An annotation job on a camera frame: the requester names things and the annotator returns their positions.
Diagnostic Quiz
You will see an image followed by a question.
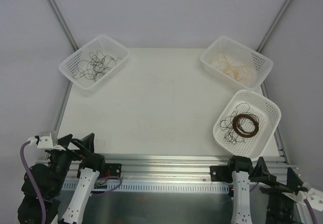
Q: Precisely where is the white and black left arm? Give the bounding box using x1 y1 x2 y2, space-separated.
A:
18 133 106 223

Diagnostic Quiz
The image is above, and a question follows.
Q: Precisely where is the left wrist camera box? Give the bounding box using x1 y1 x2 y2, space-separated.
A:
28 131 65 151

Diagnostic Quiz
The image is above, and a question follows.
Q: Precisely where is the white slotted cable duct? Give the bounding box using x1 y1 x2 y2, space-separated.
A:
62 180 229 194

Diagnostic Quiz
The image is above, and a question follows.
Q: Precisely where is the white basket near right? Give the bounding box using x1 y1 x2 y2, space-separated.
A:
213 90 281 160

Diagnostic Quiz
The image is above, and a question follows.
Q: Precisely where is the white basket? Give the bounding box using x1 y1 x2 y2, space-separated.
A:
200 36 274 91
213 90 281 160
59 34 130 94

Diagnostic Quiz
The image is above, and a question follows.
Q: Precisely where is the white basket far right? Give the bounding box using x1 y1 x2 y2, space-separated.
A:
200 36 274 91

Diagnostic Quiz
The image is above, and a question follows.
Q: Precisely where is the white basket far left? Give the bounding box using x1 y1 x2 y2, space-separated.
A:
59 34 130 94

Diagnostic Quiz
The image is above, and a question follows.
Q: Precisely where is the dark cable in left basket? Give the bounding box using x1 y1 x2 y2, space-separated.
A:
74 57 101 82

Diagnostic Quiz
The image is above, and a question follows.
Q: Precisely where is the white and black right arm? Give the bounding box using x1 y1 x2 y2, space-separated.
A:
226 156 308 223

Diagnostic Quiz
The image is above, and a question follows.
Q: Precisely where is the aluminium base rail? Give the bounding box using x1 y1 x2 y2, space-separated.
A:
31 153 303 186

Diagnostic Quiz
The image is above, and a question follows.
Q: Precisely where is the brown cable coil in basket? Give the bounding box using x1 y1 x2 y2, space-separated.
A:
232 114 260 139

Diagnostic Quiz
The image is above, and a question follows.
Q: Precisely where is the dark cable pulled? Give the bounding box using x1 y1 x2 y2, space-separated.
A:
73 50 122 82

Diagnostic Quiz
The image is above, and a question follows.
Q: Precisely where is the brown loose cable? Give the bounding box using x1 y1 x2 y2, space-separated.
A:
220 102 250 145

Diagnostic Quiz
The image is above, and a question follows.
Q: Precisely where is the orange cable in right basket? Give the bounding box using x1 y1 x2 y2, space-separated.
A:
209 51 256 85

